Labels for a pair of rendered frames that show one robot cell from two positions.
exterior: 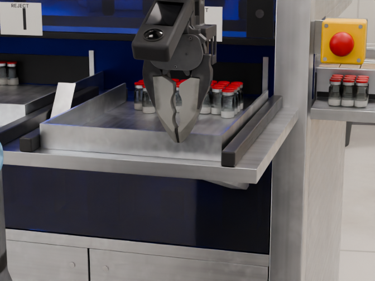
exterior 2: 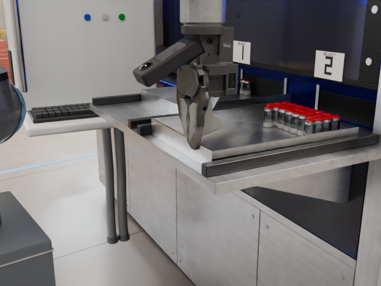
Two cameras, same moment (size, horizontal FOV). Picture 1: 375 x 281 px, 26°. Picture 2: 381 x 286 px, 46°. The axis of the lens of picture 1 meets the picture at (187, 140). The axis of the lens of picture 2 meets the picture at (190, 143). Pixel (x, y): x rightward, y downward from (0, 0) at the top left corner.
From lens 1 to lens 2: 0.74 m
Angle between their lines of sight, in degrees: 45
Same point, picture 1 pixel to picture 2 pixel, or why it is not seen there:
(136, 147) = (180, 146)
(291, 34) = not seen: outside the picture
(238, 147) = (220, 163)
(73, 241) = (254, 202)
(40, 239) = (240, 194)
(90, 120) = not seen: hidden behind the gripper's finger
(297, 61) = not seen: outside the picture
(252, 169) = (214, 183)
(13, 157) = (135, 136)
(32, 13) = (246, 49)
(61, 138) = (157, 130)
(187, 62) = (190, 90)
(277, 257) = (362, 265)
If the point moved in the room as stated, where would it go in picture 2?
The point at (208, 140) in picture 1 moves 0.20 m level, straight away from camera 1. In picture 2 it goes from (206, 152) to (279, 131)
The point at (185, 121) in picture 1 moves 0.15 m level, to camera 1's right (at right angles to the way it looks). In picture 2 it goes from (191, 134) to (260, 154)
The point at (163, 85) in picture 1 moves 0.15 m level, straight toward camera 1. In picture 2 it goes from (183, 105) to (113, 120)
